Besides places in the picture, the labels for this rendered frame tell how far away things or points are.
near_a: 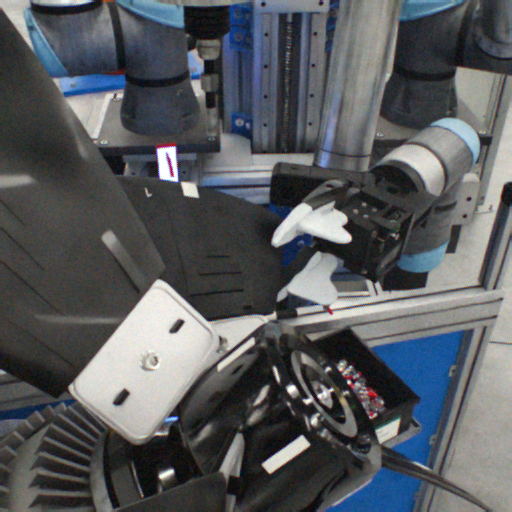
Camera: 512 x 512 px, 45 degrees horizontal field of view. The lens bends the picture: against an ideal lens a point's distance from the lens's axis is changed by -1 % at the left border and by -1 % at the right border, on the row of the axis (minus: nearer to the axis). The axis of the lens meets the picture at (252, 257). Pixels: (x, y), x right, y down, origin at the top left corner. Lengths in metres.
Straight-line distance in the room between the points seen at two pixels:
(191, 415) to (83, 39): 0.80
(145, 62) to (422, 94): 0.50
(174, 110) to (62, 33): 0.23
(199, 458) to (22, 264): 0.15
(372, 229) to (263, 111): 0.69
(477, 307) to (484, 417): 0.99
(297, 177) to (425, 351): 0.58
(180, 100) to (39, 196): 0.80
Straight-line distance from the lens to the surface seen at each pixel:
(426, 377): 1.24
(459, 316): 1.13
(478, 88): 2.75
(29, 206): 0.38
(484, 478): 1.95
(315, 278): 0.63
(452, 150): 0.77
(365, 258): 0.63
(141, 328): 0.40
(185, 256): 0.58
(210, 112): 0.38
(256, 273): 0.57
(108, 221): 0.40
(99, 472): 0.43
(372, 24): 0.81
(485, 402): 2.14
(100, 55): 1.11
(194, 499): 0.26
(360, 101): 0.81
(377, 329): 1.06
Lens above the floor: 1.54
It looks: 37 degrees down
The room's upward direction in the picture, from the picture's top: straight up
